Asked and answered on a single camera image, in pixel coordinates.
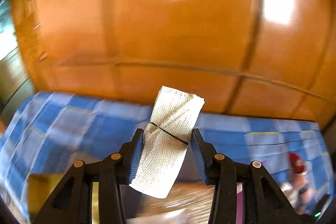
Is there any wooden wardrobe wall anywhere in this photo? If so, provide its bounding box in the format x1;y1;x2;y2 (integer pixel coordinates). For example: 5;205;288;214
11;0;335;128

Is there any gold metal tray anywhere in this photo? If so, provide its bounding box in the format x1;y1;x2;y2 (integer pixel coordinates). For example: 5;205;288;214
26;172;100;224

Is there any white sock blue stripe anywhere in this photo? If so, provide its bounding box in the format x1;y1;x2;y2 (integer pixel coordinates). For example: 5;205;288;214
280;182;294;195

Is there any beige mesh cloth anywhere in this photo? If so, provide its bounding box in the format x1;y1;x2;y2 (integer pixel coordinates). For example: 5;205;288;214
129;86;205;199

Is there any red christmas sock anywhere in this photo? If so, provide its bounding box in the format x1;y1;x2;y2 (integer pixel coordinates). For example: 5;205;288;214
289;152;306;174

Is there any purple cardboard snack box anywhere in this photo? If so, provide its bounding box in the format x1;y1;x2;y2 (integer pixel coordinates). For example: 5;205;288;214
236;183;244;224

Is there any blue plaid bed sheet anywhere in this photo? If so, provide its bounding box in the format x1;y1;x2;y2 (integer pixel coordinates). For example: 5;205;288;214
1;92;335;217

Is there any ornate silver tissue box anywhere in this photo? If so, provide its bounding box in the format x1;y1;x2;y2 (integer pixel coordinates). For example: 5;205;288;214
122;182;214;223

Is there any pink fluffy dishcloth roll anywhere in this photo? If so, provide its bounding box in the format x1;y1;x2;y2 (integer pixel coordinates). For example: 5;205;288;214
291;173;314;215

